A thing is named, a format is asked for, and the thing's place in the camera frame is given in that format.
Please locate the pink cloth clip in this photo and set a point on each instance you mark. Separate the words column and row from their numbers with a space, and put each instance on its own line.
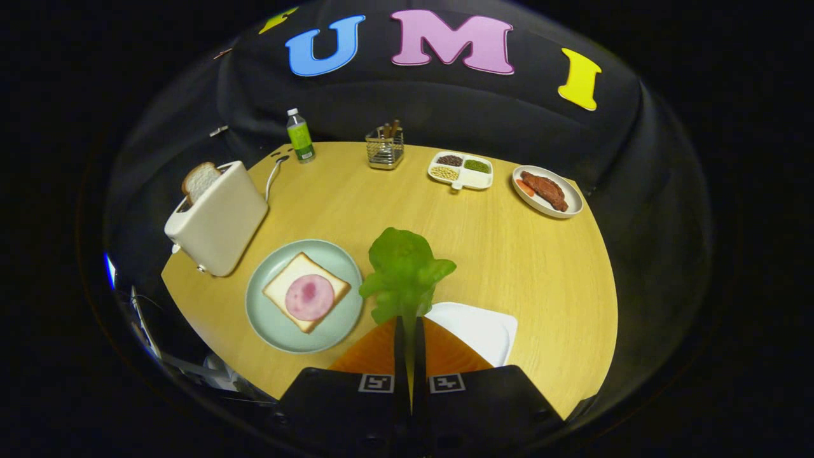
column 222, row 53

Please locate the black backdrop cloth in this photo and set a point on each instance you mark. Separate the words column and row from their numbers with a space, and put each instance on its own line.
column 509, row 108

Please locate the orange carrot piece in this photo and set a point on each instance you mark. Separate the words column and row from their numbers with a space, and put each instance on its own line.
column 525, row 188

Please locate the pink ham slice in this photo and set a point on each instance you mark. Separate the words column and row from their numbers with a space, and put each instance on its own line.
column 310, row 298

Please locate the white toaster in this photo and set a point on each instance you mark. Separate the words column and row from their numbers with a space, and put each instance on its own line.
column 222, row 222

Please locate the toasted bread slice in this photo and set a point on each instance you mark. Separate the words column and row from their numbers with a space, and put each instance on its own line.
column 200, row 181

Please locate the brown meat piece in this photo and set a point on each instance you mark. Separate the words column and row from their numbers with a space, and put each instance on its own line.
column 547, row 189

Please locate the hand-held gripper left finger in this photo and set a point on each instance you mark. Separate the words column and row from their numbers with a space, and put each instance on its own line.
column 400, row 356

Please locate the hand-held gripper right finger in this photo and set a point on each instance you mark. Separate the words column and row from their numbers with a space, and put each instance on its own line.
column 420, row 356

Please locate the white divided grain dish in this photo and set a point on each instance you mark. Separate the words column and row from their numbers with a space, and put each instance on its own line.
column 478, row 180

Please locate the bread slice under ham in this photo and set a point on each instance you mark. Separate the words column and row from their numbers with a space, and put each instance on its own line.
column 286, row 280

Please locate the green lettuce leaf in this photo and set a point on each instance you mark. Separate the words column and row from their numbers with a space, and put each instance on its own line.
column 404, row 267

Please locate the light green plate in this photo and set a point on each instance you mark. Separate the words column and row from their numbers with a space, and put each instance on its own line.
column 273, row 324

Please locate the green label plastic bottle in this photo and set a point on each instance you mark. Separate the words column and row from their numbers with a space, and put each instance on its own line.
column 300, row 140

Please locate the white cloth clip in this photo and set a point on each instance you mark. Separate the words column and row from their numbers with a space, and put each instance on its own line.
column 218, row 130

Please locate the square white plate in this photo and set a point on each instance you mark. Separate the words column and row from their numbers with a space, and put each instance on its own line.
column 483, row 331

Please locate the round white plate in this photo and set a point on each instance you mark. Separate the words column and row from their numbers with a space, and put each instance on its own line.
column 569, row 197

